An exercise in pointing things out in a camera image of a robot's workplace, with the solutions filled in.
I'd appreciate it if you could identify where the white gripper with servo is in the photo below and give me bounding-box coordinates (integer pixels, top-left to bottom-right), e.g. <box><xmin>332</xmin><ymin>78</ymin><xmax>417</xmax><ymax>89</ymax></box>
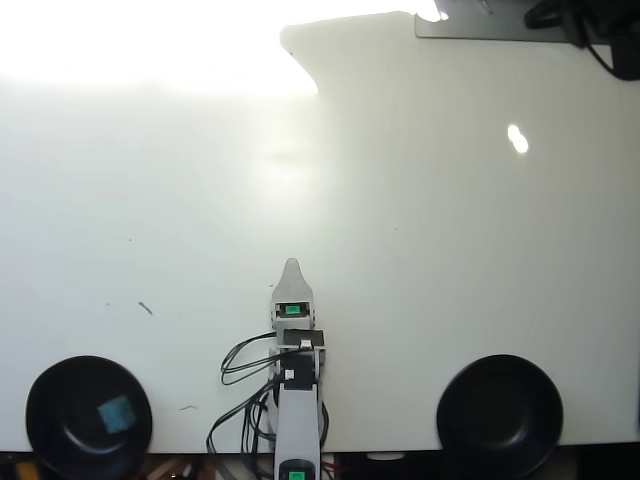
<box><xmin>270</xmin><ymin>257</ymin><xmax>318</xmax><ymax>331</ymax></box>

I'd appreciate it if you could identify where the blue foam cube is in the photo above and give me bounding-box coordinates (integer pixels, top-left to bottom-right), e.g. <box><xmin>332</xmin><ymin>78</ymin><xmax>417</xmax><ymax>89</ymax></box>
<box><xmin>96</xmin><ymin>394</ymin><xmax>138</xmax><ymax>434</ymax></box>

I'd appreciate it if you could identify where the black round bowl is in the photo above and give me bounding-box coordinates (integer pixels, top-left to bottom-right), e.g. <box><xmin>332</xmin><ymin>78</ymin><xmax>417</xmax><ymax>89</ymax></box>
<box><xmin>435</xmin><ymin>353</ymin><xmax>566</xmax><ymax>479</ymax></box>
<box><xmin>24</xmin><ymin>354</ymin><xmax>154</xmax><ymax>480</ymax></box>

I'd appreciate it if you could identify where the black looped servo cable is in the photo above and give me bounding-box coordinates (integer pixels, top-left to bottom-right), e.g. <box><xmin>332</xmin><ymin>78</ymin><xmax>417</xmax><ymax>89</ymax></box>
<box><xmin>219</xmin><ymin>333</ymin><xmax>307</xmax><ymax>387</ymax></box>

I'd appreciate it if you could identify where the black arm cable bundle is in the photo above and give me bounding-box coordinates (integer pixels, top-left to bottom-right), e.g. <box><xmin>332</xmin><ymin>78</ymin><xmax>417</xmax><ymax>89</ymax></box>
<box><xmin>205</xmin><ymin>382</ymin><xmax>282</xmax><ymax>480</ymax></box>

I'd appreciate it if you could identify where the black tangled cable bundle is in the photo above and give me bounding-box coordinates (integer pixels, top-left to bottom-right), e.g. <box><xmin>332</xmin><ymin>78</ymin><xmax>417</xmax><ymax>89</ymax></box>
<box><xmin>522</xmin><ymin>0</ymin><xmax>640</xmax><ymax>82</ymax></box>

